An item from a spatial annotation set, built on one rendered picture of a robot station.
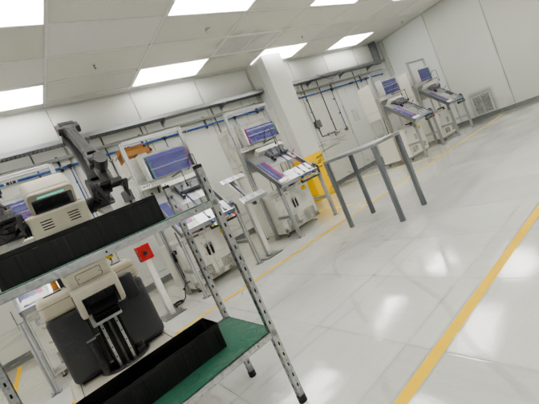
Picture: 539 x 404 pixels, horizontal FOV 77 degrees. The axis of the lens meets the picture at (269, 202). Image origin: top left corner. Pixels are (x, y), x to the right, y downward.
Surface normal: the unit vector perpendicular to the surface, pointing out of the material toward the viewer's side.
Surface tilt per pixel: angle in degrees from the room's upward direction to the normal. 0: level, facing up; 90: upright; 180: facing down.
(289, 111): 90
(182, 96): 90
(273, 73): 90
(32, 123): 90
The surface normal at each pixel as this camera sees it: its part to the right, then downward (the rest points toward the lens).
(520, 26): -0.73, 0.37
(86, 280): 0.60, -0.04
